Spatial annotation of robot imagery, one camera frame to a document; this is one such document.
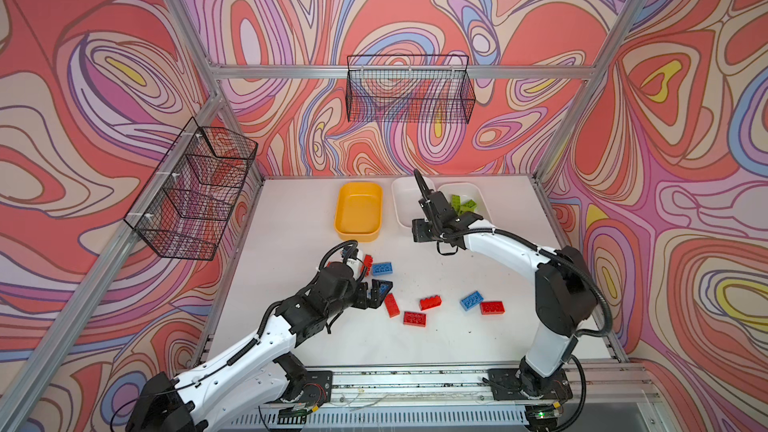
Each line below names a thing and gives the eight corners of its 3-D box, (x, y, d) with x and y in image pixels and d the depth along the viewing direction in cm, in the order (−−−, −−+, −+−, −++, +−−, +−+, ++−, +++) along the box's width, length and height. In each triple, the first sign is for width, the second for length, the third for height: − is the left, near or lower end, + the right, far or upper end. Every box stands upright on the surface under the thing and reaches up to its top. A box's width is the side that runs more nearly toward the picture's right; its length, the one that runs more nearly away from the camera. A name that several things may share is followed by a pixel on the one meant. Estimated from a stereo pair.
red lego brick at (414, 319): (403, 326, 85) (403, 324, 83) (403, 313, 87) (403, 311, 86) (425, 326, 85) (426, 324, 83) (424, 313, 87) (425, 311, 86)
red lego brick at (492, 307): (481, 314, 87) (483, 311, 85) (479, 304, 89) (481, 301, 87) (502, 314, 87) (505, 311, 85) (500, 304, 89) (502, 301, 87)
